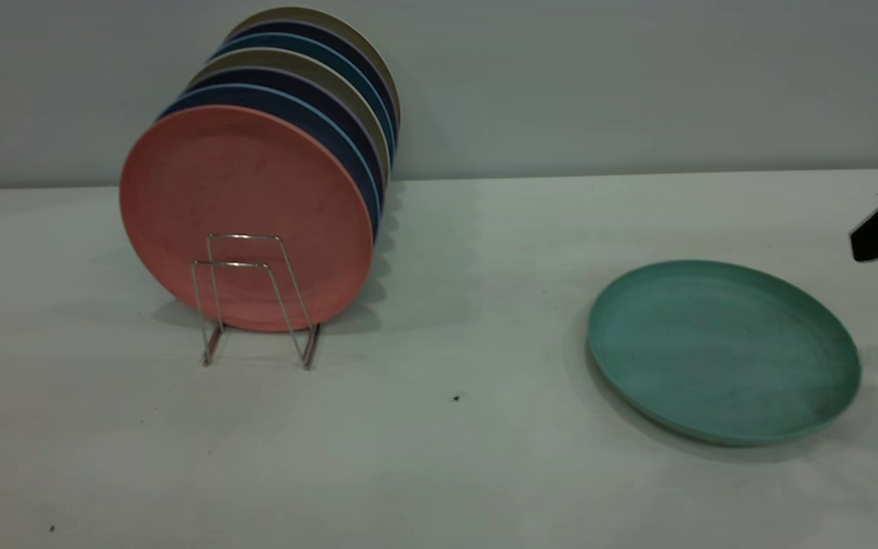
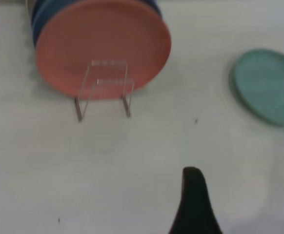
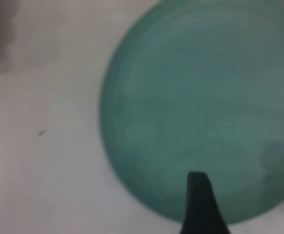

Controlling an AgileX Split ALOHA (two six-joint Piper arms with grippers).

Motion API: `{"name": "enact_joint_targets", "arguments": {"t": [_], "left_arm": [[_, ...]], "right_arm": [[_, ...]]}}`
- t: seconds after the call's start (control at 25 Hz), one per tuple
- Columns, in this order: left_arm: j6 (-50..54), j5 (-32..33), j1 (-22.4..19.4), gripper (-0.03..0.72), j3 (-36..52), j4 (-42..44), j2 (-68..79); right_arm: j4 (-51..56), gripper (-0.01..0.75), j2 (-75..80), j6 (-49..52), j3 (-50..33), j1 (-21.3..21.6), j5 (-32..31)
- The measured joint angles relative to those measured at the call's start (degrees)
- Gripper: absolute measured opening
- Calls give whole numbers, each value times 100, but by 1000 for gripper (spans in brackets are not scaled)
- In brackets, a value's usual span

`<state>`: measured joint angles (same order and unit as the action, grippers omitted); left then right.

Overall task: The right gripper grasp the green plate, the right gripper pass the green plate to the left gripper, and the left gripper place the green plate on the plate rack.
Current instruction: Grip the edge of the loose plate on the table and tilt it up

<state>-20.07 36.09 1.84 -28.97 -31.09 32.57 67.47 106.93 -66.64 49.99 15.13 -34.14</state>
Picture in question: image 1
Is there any green round plate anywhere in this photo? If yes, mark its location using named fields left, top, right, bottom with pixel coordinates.
left=588, top=260, right=862, bottom=448

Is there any teal blue round plate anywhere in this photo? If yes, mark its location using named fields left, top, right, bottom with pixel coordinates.
left=209, top=32, right=397, bottom=165

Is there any dark navy plate lilac rim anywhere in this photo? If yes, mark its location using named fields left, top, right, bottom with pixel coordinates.
left=186, top=66, right=388, bottom=218
left=224, top=20, right=399, bottom=146

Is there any beige round plate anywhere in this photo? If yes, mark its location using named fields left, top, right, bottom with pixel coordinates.
left=226, top=7, right=402, bottom=134
left=186, top=47, right=393, bottom=191

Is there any blue plate light rim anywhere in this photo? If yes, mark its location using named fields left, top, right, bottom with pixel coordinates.
left=157, top=83, right=383, bottom=243

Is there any pink round plate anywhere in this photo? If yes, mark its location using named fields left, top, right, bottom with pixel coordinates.
left=120, top=105, right=374, bottom=333

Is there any metal wire plate rack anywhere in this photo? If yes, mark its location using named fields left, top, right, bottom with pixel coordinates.
left=191, top=234, right=324, bottom=371

